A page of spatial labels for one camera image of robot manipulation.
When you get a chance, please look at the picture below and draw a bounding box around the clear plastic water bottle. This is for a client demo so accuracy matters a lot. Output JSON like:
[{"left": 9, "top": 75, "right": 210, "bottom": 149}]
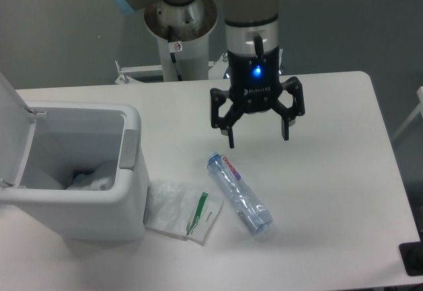
[{"left": 207, "top": 153, "right": 273, "bottom": 236}]

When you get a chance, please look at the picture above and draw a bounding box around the black device at table edge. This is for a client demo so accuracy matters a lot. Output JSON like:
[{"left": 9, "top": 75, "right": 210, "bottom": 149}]
[{"left": 399, "top": 241, "right": 422, "bottom": 276}]

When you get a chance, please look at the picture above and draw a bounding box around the crumpled clear plastic bag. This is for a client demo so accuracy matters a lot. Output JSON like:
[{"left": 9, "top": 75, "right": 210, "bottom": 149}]
[{"left": 144, "top": 180, "right": 203, "bottom": 240}]

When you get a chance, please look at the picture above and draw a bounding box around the white packet with green stripe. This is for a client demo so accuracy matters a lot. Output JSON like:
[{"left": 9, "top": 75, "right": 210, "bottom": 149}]
[{"left": 186, "top": 192, "right": 223, "bottom": 245}]

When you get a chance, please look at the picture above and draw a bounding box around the white trash can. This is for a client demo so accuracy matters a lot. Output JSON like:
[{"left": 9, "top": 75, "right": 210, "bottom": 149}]
[{"left": 1, "top": 103, "right": 149, "bottom": 241}]

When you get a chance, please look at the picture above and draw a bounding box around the white trash can lid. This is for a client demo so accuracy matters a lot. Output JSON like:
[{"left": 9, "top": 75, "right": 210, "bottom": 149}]
[{"left": 1, "top": 75, "right": 36, "bottom": 187}]

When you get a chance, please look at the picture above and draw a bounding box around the trash inside the can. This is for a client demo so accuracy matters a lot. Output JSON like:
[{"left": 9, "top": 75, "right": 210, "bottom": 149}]
[{"left": 67, "top": 161, "right": 117, "bottom": 190}]

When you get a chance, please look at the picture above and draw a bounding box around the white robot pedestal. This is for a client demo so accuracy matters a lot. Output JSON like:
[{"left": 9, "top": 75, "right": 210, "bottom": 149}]
[{"left": 115, "top": 0, "right": 230, "bottom": 85}]

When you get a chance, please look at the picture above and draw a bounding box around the white frame at right edge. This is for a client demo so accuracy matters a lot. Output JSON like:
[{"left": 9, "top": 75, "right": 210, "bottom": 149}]
[{"left": 391, "top": 87, "right": 422, "bottom": 144}]

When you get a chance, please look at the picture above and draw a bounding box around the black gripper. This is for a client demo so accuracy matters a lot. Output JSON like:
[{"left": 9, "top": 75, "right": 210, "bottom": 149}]
[{"left": 210, "top": 50, "right": 305, "bottom": 149}]

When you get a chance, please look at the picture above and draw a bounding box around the black cable on pedestal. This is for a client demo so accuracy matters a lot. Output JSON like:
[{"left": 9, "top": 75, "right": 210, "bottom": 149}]
[{"left": 167, "top": 25, "right": 183, "bottom": 82}]

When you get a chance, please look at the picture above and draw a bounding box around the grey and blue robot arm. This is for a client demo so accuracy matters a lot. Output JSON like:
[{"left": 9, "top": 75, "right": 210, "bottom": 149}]
[{"left": 115, "top": 0, "right": 305, "bottom": 139}]

